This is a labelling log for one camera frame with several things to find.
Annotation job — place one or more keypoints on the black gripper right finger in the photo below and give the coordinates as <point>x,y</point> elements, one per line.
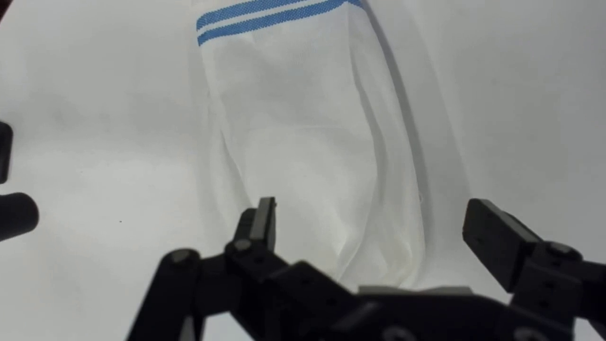
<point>504,247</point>

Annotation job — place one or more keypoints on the black clamp-on pole stand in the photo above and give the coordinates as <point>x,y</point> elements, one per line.
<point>16,216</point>

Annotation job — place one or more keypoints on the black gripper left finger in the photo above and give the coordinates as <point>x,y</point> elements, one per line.
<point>252,285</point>

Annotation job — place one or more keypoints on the white cloth with blue stripes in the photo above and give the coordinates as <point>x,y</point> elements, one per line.
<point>304,158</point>

